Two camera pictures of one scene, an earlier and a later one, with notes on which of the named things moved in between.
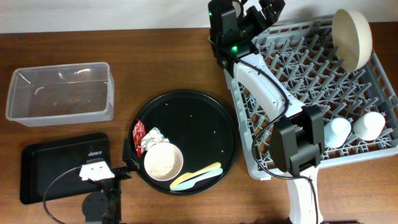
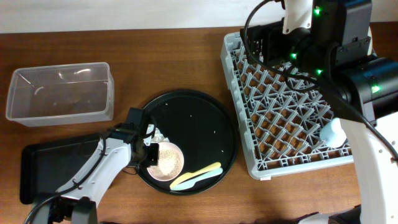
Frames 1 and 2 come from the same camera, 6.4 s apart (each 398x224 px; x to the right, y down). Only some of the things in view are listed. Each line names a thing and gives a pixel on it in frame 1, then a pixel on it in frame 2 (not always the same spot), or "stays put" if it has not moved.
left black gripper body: x=122 y=173 -> x=150 y=155
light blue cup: x=336 y=130 stays put
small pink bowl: x=163 y=162 stays put
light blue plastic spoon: x=191 y=183 stays put
